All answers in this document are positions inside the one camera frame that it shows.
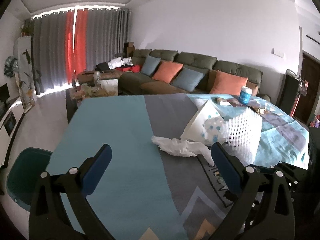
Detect black monitor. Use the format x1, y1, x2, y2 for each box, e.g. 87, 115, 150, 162
0, 84, 10, 107

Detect white tv cabinet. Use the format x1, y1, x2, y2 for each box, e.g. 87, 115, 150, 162
0, 96, 25, 168

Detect blue cup with white lid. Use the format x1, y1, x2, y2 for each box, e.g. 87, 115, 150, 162
239, 86, 252, 105

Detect brown door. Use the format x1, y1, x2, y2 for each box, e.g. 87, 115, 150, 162
294, 51, 320, 124

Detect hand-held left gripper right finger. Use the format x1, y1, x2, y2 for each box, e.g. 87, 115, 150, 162
211, 142, 297, 240

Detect grey and red curtain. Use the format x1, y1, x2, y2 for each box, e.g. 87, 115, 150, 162
30, 9, 75, 96
74, 6, 130, 73

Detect small potted plant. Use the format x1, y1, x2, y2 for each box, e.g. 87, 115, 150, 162
21, 20, 34, 37

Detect blue grey patterned tablecloth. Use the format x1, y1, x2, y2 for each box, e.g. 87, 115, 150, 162
46, 93, 310, 240

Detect red cloth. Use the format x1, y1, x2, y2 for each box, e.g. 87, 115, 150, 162
116, 65, 142, 73

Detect brown upholstered bench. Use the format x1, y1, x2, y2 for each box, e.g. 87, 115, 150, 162
77, 70, 123, 83

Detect white foam net sleeve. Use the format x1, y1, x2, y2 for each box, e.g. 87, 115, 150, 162
220, 106, 263, 164

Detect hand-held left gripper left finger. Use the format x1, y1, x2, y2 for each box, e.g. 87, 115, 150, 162
28, 144, 113, 240

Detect white paper bag blue dots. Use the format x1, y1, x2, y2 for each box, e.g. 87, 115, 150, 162
180, 99, 229, 147

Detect dark green sofa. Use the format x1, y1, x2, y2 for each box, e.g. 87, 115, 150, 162
117, 48, 264, 97

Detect orange cushion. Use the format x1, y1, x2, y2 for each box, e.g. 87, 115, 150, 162
152, 61, 184, 84
209, 70, 248, 96

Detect dark wall shelf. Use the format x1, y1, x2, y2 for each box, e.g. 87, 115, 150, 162
306, 31, 320, 44

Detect blue cushion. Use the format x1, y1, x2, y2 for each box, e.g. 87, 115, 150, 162
171, 67, 204, 92
140, 55, 162, 77

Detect white shopping bag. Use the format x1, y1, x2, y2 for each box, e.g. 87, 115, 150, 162
100, 79, 118, 97

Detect teal trash bin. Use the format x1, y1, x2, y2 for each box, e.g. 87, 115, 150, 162
6, 147, 53, 205

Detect small orange pillow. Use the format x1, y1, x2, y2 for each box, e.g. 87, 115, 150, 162
246, 83, 259, 97

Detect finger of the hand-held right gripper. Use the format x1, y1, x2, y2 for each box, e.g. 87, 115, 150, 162
270, 162, 309, 193

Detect red handled mop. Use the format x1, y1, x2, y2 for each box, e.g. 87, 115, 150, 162
290, 76, 309, 117

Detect tall leafy plant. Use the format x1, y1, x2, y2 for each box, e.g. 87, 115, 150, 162
19, 49, 42, 109

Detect white plastic bag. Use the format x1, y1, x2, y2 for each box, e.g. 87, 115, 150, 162
151, 135, 213, 167

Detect white standing air conditioner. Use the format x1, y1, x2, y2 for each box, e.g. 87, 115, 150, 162
14, 35, 33, 105

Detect cluttered coffee table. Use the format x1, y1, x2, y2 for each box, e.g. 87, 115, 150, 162
65, 80, 119, 124

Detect white clothes pile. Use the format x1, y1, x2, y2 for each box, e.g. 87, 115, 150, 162
108, 57, 132, 69

